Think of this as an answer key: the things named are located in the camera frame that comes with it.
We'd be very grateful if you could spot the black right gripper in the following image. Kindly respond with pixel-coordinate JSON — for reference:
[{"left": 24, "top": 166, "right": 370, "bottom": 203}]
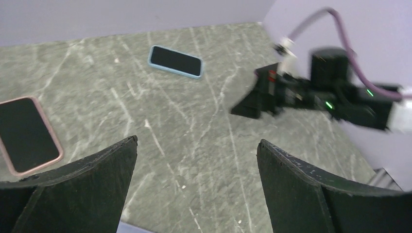
[{"left": 230, "top": 47, "right": 394, "bottom": 131}]

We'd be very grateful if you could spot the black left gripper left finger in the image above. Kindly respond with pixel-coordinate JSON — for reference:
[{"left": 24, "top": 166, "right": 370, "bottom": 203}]
[{"left": 0, "top": 135, "right": 138, "bottom": 233}]

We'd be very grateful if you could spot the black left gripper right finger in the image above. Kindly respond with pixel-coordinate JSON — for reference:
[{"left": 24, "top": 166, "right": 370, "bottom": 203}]
[{"left": 257, "top": 139, "right": 412, "bottom": 233}]

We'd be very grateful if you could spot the phone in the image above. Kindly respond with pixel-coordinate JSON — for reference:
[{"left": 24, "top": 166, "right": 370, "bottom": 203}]
[
  {"left": 0, "top": 96, "right": 64, "bottom": 177},
  {"left": 148, "top": 45, "right": 204, "bottom": 79}
]

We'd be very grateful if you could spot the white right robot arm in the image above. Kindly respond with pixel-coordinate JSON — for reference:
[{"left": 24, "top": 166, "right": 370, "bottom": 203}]
[{"left": 231, "top": 47, "right": 412, "bottom": 132}]

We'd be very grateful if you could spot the phone in pink case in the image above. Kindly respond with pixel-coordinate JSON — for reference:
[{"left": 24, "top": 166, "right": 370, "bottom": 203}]
[{"left": 0, "top": 96, "right": 64, "bottom": 177}]

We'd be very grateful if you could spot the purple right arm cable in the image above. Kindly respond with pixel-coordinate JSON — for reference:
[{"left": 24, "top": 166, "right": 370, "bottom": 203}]
[{"left": 286, "top": 7, "right": 412, "bottom": 99}]

